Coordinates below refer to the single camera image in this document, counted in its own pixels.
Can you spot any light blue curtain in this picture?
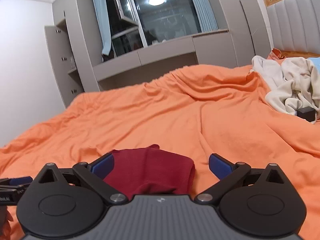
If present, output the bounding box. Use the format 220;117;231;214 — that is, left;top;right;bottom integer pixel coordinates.
93;0;111;55
193;0;219;33

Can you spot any small black box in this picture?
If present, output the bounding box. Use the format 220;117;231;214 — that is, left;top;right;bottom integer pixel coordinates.
297;107;317;122

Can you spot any light blue right curtain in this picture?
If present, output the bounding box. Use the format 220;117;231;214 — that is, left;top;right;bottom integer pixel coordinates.
193;0;219;33

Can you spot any grey padded headboard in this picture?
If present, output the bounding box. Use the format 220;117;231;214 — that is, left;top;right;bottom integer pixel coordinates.
264;0;319;58

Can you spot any window with glass panes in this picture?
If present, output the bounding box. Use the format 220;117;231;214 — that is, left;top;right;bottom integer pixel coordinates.
104;0;201;61

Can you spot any open grey wardrobe door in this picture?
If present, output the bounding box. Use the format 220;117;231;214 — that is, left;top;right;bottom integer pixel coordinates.
44;26;84;107

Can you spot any orange bed duvet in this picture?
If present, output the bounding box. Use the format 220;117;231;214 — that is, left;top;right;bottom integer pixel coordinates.
1;65;319;239

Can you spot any beige cream garment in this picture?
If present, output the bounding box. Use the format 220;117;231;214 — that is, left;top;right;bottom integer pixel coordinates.
252;56;319;124

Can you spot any dark red long-sleeve shirt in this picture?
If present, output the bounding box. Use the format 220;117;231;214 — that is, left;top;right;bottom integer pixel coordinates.
104;145;195;199

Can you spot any light blue garment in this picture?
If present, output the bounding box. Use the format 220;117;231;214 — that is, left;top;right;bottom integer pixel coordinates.
308;57;320;72

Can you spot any light blue left curtain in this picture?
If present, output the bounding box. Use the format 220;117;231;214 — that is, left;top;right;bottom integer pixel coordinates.
93;0;111;55

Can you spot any grey built-in wardrobe unit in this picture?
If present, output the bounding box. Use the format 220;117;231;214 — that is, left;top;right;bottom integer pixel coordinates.
45;0;271;94

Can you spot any person's left hand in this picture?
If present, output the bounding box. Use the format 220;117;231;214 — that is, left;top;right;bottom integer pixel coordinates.
0;206;14;240

